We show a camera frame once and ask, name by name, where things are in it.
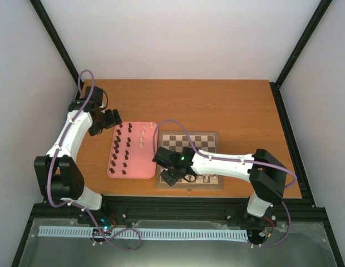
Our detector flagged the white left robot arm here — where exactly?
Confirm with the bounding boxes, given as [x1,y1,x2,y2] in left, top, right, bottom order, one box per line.
[33,86,122,224]

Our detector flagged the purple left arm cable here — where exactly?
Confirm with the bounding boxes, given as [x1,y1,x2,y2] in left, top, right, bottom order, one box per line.
[47,69,142,253]

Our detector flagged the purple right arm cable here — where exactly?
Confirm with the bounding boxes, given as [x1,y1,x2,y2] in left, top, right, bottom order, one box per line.
[152,119,298,249]

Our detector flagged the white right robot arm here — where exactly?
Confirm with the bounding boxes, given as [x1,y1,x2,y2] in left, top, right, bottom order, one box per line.
[152,147,286,217]

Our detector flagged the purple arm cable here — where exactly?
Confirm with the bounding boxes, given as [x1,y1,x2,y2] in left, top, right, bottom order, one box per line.
[47,69,142,253]
[152,119,298,249]

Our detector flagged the black aluminium frame rail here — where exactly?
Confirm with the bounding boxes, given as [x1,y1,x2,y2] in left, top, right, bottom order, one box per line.
[103,82,330,229]

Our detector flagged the pink plastic tray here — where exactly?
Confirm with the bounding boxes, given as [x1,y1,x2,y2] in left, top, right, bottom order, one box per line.
[107,122,157,179]

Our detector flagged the wooden chess board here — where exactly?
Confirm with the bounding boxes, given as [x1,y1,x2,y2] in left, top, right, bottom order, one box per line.
[156,131,223,191]

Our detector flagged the light blue cable duct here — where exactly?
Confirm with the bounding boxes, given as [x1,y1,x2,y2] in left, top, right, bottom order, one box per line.
[37,226,248,242]

